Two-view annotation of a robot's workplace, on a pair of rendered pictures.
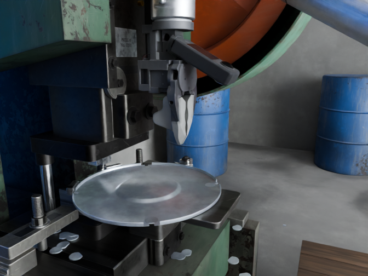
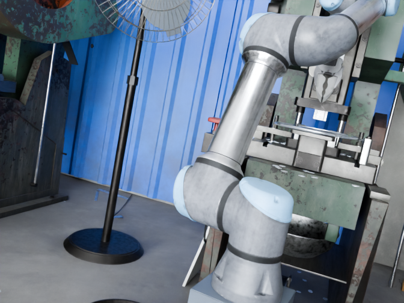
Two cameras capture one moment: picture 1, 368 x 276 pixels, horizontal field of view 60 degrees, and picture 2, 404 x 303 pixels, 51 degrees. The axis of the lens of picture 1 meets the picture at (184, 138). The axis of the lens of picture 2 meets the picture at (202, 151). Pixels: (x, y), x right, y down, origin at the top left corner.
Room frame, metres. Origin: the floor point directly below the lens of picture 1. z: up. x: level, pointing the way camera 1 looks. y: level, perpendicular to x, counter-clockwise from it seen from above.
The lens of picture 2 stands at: (-0.01, -1.35, 0.84)
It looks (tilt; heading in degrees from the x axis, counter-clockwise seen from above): 8 degrees down; 81
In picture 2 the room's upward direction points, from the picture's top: 11 degrees clockwise
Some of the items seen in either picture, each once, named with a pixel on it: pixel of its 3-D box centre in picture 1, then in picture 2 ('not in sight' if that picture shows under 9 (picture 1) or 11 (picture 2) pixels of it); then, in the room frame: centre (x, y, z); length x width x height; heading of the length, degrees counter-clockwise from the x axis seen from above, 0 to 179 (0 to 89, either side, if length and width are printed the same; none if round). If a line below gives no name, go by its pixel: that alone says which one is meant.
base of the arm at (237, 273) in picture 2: not in sight; (250, 267); (0.27, -0.53, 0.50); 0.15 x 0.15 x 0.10
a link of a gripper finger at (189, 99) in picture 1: (175, 117); (329, 89); (0.59, 0.02, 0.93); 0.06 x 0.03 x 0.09; 65
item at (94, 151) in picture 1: (95, 143); (321, 109); (0.66, 0.19, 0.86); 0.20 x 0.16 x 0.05; 155
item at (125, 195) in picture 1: (148, 187); (315, 130); (0.60, 0.07, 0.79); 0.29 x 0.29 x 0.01
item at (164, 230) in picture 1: (170, 223); (310, 149); (0.58, 0.03, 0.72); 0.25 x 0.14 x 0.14; 65
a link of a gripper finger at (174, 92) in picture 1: (176, 95); (321, 73); (0.55, 0.01, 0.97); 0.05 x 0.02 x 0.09; 155
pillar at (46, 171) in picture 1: (46, 177); (298, 119); (0.61, 0.28, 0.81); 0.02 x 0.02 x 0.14
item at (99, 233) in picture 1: (98, 204); (313, 145); (0.66, 0.19, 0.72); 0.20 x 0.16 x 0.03; 155
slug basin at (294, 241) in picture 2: not in sight; (292, 234); (0.65, 0.19, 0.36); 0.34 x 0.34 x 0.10
